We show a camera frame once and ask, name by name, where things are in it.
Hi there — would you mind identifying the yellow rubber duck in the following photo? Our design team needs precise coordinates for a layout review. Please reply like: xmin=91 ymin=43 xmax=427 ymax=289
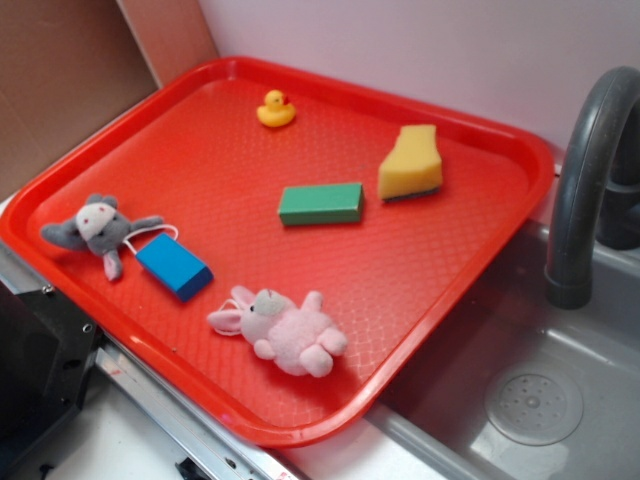
xmin=256 ymin=90 xmax=297 ymax=128

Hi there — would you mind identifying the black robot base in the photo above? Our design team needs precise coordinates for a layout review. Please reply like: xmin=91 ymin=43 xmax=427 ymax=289
xmin=1 ymin=286 xmax=102 ymax=461

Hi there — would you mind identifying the silver metal rail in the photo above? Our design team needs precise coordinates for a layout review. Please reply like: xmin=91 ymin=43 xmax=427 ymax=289
xmin=1 ymin=246 xmax=294 ymax=479

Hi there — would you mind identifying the green wooden block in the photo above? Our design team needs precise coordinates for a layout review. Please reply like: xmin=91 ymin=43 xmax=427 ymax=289
xmin=278 ymin=183 xmax=364 ymax=226

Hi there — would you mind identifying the red plastic tray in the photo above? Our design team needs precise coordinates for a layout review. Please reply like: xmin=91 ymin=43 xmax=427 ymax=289
xmin=1 ymin=58 xmax=554 ymax=447

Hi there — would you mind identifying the grey plastic sink basin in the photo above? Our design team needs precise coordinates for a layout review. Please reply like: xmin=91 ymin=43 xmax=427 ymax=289
xmin=279 ymin=134 xmax=640 ymax=480

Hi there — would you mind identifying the brown cardboard panel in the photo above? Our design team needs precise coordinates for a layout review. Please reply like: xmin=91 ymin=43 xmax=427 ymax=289
xmin=1 ymin=1 xmax=218 ymax=198

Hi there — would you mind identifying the grey plush elephant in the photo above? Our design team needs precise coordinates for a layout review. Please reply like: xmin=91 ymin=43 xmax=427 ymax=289
xmin=40 ymin=194 xmax=163 ymax=281

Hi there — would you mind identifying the blue wooden block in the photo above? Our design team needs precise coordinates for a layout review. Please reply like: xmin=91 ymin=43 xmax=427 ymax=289
xmin=135 ymin=233 xmax=214 ymax=302

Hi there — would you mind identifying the yellow sponge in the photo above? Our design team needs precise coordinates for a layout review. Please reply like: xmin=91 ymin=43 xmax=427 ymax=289
xmin=377 ymin=124 xmax=443 ymax=201

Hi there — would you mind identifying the pink plush bunny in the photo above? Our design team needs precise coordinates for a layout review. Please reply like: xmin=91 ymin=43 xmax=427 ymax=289
xmin=207 ymin=286 xmax=348 ymax=378

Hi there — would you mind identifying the grey toy faucet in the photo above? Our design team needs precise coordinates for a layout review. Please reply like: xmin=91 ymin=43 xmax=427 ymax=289
xmin=545 ymin=66 xmax=639 ymax=309

